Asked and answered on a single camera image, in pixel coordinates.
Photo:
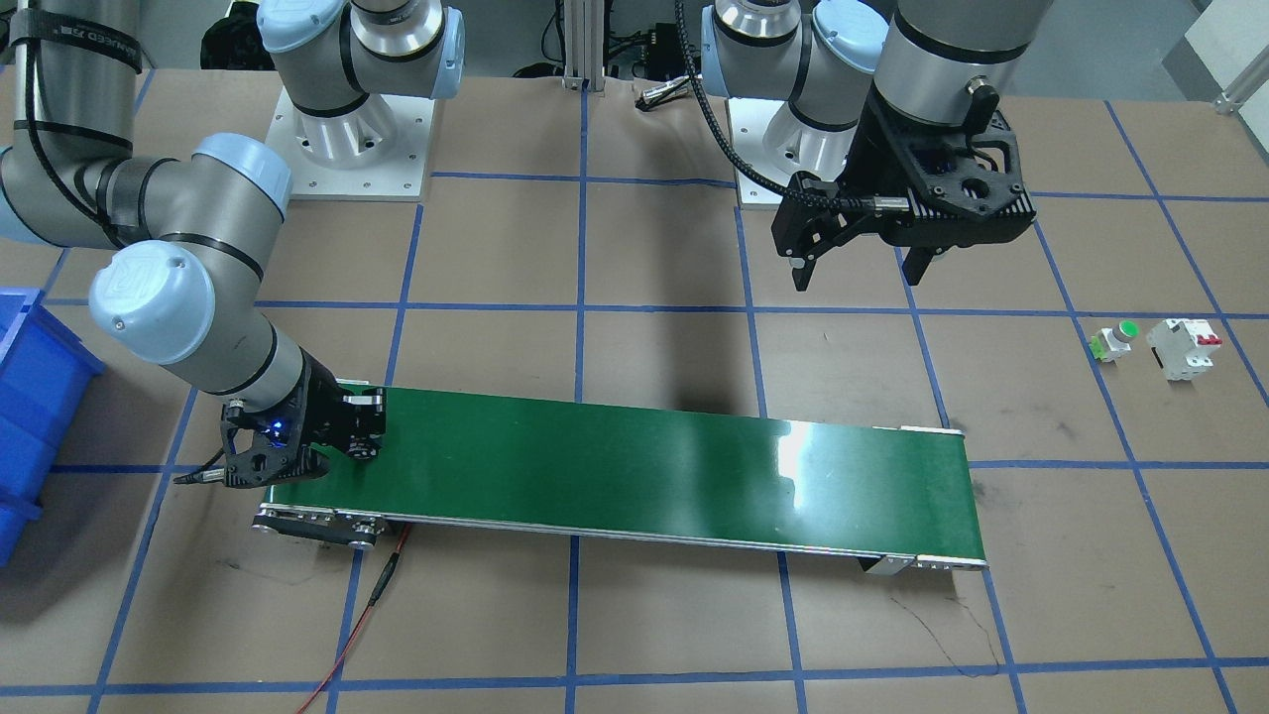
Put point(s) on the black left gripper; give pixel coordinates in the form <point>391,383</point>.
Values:
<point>866,165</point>

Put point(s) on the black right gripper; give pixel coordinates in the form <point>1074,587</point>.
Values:
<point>320,409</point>

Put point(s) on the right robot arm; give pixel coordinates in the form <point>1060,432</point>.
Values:
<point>191,240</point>

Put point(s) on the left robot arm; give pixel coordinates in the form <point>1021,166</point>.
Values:
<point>924,57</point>

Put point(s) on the green conveyor belt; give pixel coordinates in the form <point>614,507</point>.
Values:
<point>898,497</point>

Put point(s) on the blue storage bin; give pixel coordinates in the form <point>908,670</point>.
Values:
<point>45,369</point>

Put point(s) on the white red circuit breaker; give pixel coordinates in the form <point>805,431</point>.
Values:
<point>1183,347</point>

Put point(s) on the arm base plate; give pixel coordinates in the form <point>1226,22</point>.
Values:
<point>812,134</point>
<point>378,152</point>

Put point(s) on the green push button switch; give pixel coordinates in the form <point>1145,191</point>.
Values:
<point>1107,345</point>

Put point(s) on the aluminium frame post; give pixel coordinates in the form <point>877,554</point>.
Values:
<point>585,50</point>

